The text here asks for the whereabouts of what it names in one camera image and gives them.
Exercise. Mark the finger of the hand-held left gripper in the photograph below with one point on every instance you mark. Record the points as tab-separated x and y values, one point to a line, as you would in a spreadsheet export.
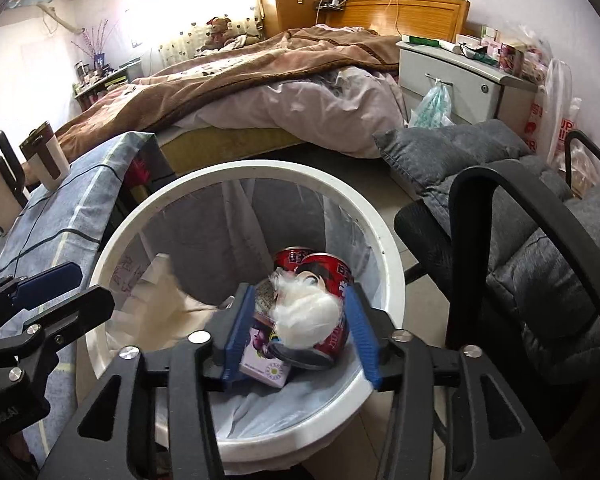
50	282
85	310

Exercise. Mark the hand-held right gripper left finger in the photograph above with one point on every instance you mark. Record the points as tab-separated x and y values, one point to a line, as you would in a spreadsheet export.
237	350

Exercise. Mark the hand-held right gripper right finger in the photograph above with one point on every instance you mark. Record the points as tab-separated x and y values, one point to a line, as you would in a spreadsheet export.
362	345

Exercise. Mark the purple carton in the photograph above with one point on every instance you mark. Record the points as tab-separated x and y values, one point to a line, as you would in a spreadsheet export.
265	360

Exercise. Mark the white tissue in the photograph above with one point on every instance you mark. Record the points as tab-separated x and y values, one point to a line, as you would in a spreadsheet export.
305	315

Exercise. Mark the red cartoon drink can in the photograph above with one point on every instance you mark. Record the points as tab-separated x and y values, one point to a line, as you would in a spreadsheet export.
337	280
291	260

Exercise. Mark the white round waste bin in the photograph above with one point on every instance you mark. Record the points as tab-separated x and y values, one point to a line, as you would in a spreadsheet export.
380	260

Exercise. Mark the blue checked tablecloth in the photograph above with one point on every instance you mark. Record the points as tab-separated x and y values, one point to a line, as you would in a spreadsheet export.
55	230

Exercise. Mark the white tumbler brown lid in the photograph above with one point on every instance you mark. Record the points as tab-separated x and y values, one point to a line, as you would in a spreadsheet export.
47	160

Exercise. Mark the clear plastic bin liner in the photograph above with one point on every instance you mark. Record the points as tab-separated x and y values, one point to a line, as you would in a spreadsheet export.
280	210

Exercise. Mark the grey quilted cushion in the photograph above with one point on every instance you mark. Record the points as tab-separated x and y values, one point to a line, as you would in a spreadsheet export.
530	270

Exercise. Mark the yellow bed base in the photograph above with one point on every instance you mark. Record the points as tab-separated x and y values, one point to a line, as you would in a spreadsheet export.
230	147

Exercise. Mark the cluttered desk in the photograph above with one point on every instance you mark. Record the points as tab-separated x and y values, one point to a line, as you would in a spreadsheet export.
110	82

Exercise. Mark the vase of purple branches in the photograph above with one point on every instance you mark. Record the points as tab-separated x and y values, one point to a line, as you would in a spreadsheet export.
97	50

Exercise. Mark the pale pink duvet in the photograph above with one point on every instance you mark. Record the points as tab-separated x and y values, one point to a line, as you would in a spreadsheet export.
320	110

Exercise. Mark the green patterned plastic bag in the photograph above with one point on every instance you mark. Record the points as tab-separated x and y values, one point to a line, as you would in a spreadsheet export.
432	107

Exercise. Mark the air conditioner pipe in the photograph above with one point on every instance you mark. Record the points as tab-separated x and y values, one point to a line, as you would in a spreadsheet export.
60	20

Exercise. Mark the brown blanket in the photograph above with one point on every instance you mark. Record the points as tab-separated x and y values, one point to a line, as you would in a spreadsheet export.
230	75

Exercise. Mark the white nightstand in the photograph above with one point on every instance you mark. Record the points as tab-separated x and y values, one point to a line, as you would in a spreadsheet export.
465	87

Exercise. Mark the white red-print plastic bag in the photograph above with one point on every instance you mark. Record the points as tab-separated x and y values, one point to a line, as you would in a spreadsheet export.
555	110

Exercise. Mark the brown teddy bear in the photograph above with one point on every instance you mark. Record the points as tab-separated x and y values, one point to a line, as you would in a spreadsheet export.
222	30

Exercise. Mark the green flat box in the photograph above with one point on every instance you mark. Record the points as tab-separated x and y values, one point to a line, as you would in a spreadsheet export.
422	39

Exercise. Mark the blue and white curtain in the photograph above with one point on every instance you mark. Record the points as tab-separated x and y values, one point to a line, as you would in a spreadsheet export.
205	10

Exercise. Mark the row of small boxes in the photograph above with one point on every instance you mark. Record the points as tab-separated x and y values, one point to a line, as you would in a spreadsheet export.
510	55

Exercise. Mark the wooden headboard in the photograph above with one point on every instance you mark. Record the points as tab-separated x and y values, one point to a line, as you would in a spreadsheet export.
420	17

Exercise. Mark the power strip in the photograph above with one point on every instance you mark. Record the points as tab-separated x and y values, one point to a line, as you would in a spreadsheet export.
330	4

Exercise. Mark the black metal frame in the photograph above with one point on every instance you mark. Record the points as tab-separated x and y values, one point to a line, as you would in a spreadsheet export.
590	145

